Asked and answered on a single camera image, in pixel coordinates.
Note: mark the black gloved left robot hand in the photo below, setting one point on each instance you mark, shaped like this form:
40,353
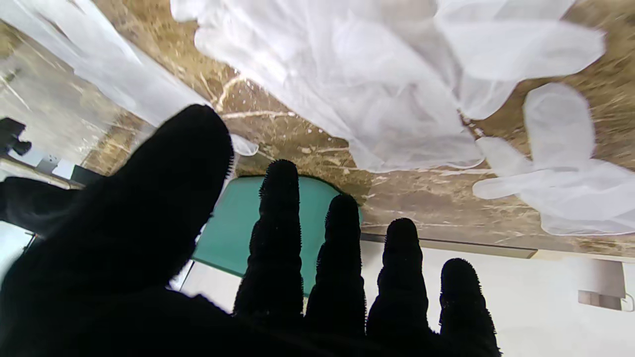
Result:
124,248

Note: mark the teal plastic basket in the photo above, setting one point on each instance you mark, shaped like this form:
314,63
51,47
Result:
233,233

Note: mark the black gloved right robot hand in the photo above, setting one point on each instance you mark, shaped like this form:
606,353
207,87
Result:
30,203

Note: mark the translucent white disposable glove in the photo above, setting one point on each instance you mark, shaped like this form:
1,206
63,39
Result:
124,79
521,49
585,193
372,99

